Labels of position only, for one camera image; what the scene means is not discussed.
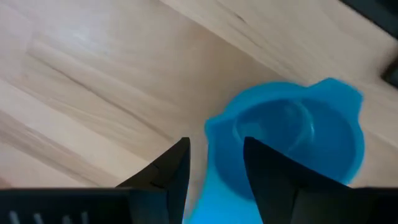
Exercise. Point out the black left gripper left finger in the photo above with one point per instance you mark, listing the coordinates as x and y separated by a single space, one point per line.
164 186

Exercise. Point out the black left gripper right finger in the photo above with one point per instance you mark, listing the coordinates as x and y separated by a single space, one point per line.
280 193

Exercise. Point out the large light blue measuring cup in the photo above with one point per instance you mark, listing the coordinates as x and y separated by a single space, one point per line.
326 140

